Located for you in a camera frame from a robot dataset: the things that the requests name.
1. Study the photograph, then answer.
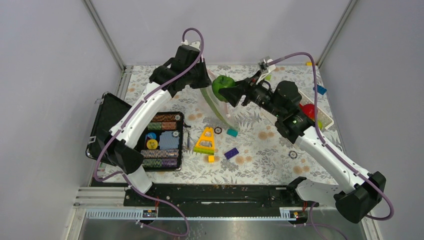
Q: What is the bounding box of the small yellow cube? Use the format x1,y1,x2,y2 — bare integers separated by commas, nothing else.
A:
208,155,215,163

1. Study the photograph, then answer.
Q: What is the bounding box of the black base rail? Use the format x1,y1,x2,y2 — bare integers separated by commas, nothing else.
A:
123,183,312,218

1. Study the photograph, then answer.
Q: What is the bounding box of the yellow triangular toy block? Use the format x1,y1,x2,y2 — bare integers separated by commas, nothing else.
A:
193,127,215,155

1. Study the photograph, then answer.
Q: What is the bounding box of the teal small block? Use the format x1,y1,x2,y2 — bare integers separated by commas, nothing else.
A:
226,128,238,137

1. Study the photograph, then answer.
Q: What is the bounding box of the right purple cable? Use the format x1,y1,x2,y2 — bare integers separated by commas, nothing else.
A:
266,51,395,240

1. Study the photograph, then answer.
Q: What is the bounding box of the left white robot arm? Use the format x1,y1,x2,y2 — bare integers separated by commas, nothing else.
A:
96,41,211,206

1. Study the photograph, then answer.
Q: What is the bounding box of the blue lego brick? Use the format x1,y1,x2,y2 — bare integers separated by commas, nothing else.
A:
313,84,327,96

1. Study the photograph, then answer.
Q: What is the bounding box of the long green cucumber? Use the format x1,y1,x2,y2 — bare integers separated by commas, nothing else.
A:
200,88,238,131

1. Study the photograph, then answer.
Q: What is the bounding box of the purple lego brick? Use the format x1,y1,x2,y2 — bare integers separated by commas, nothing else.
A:
224,147,239,160

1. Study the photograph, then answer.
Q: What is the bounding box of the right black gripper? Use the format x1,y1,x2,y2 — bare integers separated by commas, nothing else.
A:
218,69,284,119

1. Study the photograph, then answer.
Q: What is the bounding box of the green apple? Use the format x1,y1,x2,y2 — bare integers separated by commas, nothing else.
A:
316,120,324,131

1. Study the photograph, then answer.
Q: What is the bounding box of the red apple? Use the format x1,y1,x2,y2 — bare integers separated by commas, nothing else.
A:
299,103,315,121

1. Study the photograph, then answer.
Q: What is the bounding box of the white plastic basket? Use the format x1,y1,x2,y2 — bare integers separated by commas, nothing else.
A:
298,90,334,130

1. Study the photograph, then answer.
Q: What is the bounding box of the black poker chip case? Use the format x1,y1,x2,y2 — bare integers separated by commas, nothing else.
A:
85,92,184,174

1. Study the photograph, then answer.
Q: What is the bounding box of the green bell pepper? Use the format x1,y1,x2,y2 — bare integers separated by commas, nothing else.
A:
211,75,236,103

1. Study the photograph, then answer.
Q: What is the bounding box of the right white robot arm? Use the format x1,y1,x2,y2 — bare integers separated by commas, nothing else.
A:
218,78,387,224

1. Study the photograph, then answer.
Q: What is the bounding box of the clear pink-dotted zip bag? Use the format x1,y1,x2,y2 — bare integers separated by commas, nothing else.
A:
198,86,241,132

